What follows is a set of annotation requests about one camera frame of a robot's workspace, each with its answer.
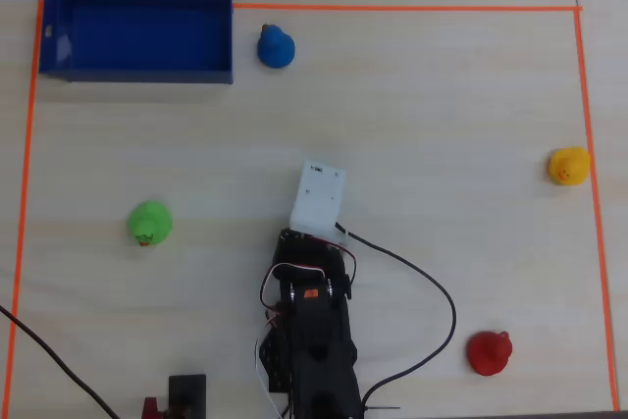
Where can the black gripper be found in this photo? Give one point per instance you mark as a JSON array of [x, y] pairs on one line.
[[293, 243]]

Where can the green rubber duck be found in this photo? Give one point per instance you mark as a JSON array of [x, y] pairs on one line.
[[149, 223]]

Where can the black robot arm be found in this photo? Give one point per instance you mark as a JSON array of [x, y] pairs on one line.
[[319, 340]]

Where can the red rubber duck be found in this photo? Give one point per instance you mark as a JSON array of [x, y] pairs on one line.
[[488, 352]]

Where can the blue rubber duck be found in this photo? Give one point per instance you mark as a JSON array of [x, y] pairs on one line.
[[276, 48]]

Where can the blue plastic box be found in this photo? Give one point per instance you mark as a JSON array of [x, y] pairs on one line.
[[147, 41]]

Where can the yellow rubber duck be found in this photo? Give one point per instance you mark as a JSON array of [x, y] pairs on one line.
[[569, 164]]

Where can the orange tape strip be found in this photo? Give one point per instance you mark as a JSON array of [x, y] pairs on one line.
[[24, 193], [392, 8], [596, 203]]

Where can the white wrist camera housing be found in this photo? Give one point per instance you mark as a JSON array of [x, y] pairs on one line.
[[319, 193]]

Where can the black camera stand pole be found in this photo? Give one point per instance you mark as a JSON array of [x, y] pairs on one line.
[[186, 389]]

